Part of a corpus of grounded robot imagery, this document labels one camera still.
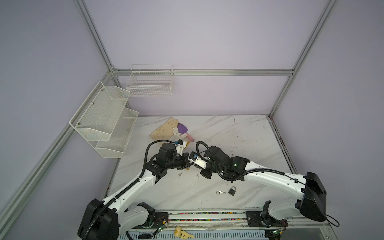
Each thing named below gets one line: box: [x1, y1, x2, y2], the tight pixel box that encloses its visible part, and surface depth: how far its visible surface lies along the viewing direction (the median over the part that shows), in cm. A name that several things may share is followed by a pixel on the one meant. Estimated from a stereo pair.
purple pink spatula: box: [177, 123, 195, 143], surface depth 114 cm
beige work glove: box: [150, 117, 179, 141], surface depth 113 cm
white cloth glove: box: [172, 127, 187, 142], surface depth 109 cm
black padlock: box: [228, 186, 237, 196], surface depth 84 cm
